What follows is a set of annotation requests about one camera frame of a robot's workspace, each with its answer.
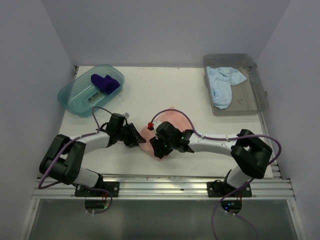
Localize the dark purple towel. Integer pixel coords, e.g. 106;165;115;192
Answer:
90;74;120;95

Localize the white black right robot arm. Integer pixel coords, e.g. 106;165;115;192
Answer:
147;120;273;197

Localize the light blue towel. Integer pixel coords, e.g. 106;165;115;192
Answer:
205;66;247;110

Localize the teal plastic tub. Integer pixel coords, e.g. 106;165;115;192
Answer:
57;64;125;117

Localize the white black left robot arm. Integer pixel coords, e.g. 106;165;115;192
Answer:
38;113;146;197

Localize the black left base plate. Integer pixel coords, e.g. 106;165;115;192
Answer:
74;181;120;198

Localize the aluminium mounting rail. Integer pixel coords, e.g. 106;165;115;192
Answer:
32;174;297;201

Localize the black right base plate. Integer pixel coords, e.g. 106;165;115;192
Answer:
206;180;253;198

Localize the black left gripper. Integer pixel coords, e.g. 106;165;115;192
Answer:
116;122;145;147

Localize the pink towel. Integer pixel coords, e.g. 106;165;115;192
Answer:
139;111;192;161

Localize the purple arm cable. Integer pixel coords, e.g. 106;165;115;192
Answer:
151;109;283;240
37;106;113;215

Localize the clear grey plastic bin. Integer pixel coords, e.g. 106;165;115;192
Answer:
202;53;269;116

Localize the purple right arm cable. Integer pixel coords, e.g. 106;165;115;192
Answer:
151;109;283;240

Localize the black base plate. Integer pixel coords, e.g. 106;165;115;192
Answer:
206;180;253;198
74;181;120;198

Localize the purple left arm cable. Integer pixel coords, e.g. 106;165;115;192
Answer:
37;106;113;215

